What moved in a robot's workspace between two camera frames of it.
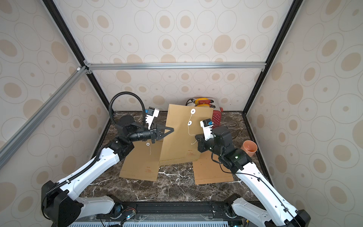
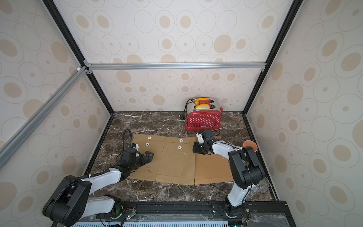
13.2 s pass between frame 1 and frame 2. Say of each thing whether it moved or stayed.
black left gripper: moved
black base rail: stayed
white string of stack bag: moved
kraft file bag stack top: moved
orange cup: stayed
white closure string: stayed
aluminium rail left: stayed
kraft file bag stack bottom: stayed
